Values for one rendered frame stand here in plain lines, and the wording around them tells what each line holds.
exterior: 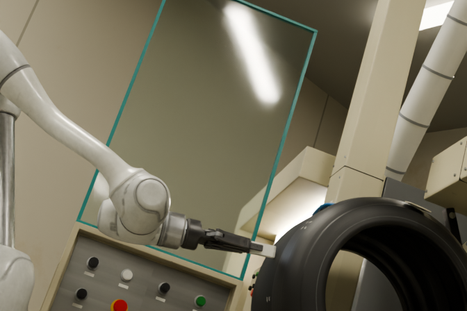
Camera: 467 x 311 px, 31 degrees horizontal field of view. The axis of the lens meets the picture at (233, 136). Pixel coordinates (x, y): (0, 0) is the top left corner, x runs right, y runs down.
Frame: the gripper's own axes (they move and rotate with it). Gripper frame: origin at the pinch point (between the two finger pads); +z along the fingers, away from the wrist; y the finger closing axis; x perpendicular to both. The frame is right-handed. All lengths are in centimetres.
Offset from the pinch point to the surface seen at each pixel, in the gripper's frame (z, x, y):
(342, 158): 29, -42, 32
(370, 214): 22.7, -11.3, -12.9
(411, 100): 64, -84, 63
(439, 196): 56, -32, 19
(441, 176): 55, -37, 16
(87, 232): -41, -7, 52
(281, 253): 4.1, 1.1, -4.7
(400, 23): 42, -92, 27
